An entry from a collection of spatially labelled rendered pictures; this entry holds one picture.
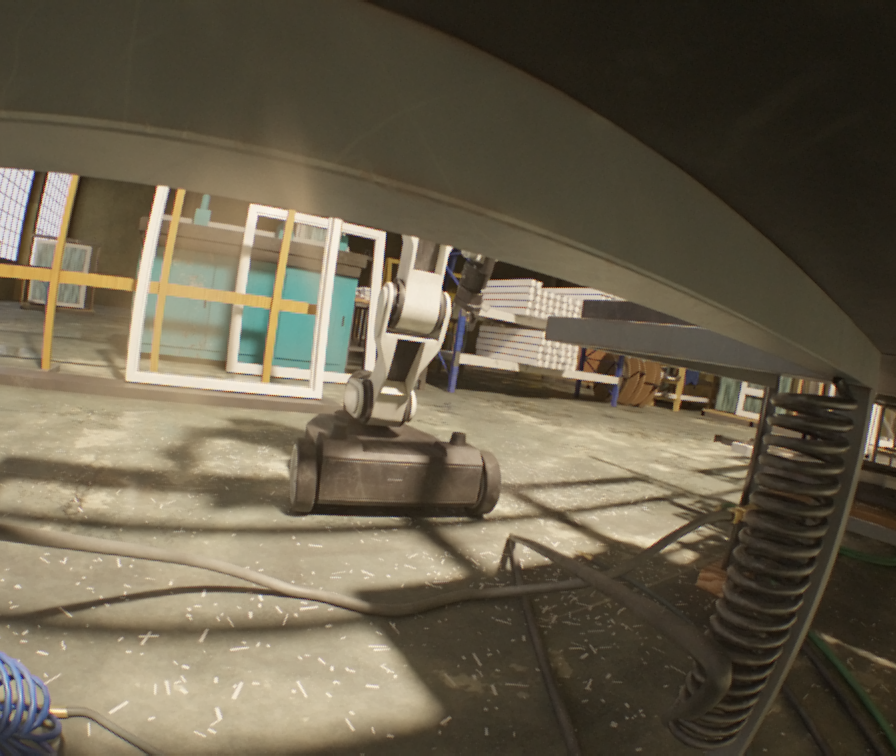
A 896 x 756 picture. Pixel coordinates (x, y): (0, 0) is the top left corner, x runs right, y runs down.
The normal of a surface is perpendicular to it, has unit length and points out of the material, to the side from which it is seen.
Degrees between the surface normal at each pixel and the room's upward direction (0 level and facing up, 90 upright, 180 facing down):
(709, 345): 90
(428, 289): 85
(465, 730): 0
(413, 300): 85
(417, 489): 90
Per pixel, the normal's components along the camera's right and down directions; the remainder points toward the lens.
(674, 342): -0.85, -0.09
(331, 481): 0.39, 0.13
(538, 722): 0.15, -0.99
